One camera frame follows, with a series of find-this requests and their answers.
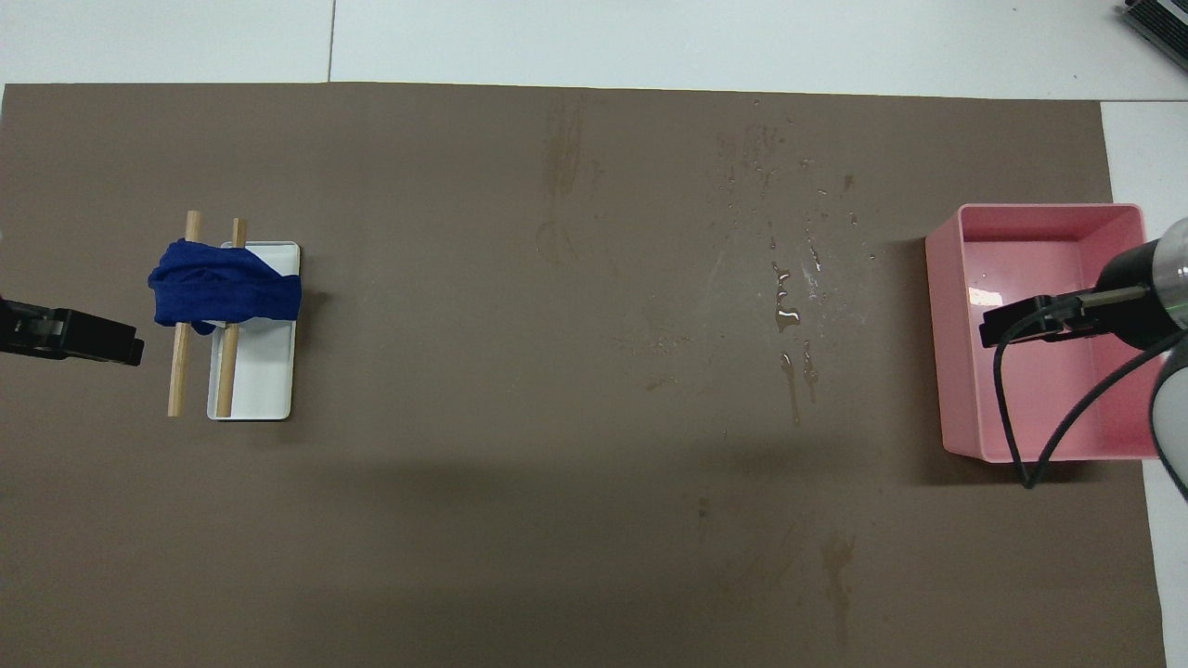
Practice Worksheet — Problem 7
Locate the blue towel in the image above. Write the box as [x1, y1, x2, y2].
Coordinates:
[148, 238, 303, 336]

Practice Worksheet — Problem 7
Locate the pink plastic bin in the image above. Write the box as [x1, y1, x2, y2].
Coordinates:
[925, 203, 1176, 463]

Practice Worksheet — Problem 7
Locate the grey striped device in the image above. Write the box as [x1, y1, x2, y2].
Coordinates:
[1118, 0, 1188, 47]

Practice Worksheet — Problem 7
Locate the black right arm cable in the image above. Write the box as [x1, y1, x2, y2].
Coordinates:
[993, 286, 1188, 490]

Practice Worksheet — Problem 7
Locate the large brown table mat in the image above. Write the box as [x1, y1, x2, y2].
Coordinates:
[0, 82, 1169, 668]

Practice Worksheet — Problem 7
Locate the long wooden dowel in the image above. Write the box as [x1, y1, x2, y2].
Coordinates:
[167, 211, 202, 418]

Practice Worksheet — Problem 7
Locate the white rectangular tray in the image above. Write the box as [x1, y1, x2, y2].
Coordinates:
[207, 241, 301, 421]

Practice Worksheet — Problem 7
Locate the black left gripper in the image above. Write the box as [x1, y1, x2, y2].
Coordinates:
[0, 295, 145, 366]

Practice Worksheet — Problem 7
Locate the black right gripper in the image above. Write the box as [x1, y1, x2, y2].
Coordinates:
[982, 238, 1178, 350]

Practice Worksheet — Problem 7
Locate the spilled water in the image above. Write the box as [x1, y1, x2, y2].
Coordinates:
[722, 119, 875, 428]

